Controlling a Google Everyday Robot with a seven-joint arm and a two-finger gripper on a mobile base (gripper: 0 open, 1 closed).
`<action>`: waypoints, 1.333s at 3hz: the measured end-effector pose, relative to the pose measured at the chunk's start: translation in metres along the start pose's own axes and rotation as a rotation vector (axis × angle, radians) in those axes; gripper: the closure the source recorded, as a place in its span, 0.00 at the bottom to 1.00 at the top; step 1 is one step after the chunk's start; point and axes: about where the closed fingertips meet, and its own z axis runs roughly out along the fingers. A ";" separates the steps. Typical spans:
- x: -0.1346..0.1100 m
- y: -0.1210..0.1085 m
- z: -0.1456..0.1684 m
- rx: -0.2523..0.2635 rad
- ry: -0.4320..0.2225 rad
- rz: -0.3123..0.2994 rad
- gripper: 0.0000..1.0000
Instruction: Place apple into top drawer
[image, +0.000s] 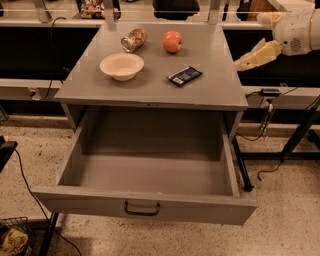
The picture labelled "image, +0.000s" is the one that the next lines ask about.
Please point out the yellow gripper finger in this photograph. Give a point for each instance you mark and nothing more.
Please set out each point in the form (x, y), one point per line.
(262, 53)
(269, 19)

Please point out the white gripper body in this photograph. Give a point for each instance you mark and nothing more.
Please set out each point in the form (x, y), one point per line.
(292, 33)

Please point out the red apple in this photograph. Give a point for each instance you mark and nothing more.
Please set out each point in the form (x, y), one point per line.
(172, 41)

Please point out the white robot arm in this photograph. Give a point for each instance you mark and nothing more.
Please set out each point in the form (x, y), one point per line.
(314, 30)

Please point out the open grey drawer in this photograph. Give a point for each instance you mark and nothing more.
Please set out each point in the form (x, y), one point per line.
(180, 159)

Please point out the black power adapter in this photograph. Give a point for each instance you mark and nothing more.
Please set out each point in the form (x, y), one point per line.
(270, 92)

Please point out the blue snack packet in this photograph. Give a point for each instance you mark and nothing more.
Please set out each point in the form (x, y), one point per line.
(184, 76)

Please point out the tipped soda can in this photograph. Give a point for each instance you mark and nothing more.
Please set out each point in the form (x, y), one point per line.
(134, 40)

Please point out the black table leg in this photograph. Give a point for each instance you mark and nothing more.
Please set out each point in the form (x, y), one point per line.
(244, 174)

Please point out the white bowl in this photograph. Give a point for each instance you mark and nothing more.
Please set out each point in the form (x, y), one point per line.
(122, 66)

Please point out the grey cabinet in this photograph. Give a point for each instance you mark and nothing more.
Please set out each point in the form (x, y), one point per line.
(204, 48)

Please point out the black object left edge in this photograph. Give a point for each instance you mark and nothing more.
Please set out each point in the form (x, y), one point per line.
(6, 150)

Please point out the black drawer handle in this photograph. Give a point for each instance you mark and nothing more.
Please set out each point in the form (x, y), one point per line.
(139, 210)

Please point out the wire basket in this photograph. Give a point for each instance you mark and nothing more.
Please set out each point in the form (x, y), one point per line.
(15, 237)

